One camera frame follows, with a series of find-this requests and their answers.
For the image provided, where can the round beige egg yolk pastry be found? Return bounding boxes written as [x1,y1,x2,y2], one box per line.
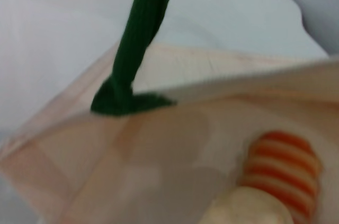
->
[203,185,295,224]

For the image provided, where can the orange striped long bread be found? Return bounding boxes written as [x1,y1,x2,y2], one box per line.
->
[239,129,325,223]

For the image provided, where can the cream tote bag green handles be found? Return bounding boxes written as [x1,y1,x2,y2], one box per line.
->
[0,0,339,224]

